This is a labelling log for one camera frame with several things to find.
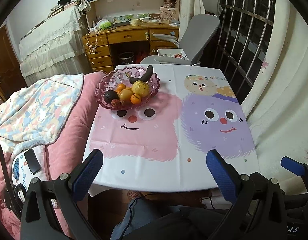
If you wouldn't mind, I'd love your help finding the red lychee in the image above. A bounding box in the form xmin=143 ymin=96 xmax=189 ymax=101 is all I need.
xmin=111 ymin=99 xmax=122 ymax=108

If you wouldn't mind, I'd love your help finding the dark avocado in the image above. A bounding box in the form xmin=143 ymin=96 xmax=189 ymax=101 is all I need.
xmin=103 ymin=90 xmax=119 ymax=104

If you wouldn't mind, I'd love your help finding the red apple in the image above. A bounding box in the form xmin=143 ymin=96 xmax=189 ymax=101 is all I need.
xmin=119 ymin=88 xmax=133 ymax=106

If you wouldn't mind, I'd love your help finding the large orange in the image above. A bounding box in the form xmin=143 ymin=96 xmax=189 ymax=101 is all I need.
xmin=116 ymin=83 xmax=126 ymax=90

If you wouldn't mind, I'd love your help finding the yellow pear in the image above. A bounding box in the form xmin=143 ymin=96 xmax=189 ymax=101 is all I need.
xmin=132 ymin=80 xmax=150 ymax=98

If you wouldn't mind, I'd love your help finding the overripe black banana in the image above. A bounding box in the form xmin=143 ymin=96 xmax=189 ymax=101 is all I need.
xmin=126 ymin=65 xmax=153 ymax=84

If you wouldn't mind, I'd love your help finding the pink quilt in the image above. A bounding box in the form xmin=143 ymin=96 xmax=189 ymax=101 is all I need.
xmin=0 ymin=72 xmax=105 ymax=239

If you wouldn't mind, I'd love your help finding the black smartphone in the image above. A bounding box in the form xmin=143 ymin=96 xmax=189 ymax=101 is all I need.
xmin=24 ymin=149 xmax=41 ymax=174

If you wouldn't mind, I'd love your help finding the white floral curtain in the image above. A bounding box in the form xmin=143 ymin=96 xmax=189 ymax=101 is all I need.
xmin=242 ymin=0 xmax=308 ymax=194

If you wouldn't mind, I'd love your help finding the cartoon monster tablecloth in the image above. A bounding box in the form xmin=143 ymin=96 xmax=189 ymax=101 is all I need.
xmin=85 ymin=64 xmax=259 ymax=196

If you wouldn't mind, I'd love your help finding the pastel patterned blanket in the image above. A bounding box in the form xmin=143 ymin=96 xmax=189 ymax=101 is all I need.
xmin=0 ymin=74 xmax=84 ymax=159

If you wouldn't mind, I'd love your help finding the pink plastic fruit bowl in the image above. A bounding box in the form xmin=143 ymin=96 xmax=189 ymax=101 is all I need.
xmin=95 ymin=65 xmax=160 ymax=111

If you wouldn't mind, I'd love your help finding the black waste bin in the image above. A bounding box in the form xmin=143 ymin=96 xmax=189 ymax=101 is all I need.
xmin=119 ymin=51 xmax=134 ymax=64

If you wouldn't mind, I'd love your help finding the lace covered piano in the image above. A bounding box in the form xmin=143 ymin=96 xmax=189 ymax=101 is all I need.
xmin=19 ymin=6 xmax=91 ymax=86

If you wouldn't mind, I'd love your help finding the white tray with snacks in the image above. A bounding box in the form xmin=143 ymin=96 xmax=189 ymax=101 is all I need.
xmin=157 ymin=48 xmax=188 ymax=60

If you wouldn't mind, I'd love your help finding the wooden desk with drawers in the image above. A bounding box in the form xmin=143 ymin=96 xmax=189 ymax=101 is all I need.
xmin=82 ymin=23 xmax=179 ymax=73

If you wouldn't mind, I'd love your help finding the grey office chair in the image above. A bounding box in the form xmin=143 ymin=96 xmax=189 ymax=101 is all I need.
xmin=141 ymin=0 xmax=222 ymax=66

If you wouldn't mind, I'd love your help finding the metal window grille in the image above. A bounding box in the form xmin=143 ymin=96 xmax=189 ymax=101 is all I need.
xmin=213 ymin=0 xmax=275 ymax=103

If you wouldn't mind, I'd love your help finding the doll on desk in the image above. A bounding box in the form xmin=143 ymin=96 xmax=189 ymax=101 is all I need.
xmin=163 ymin=0 xmax=176 ymax=8

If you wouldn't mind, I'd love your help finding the black cable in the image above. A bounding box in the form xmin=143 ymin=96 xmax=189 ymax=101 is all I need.
xmin=0 ymin=132 xmax=23 ymax=221

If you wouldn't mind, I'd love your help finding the white charger cable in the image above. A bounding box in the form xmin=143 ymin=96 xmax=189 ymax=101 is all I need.
xmin=85 ymin=31 xmax=100 ymax=55

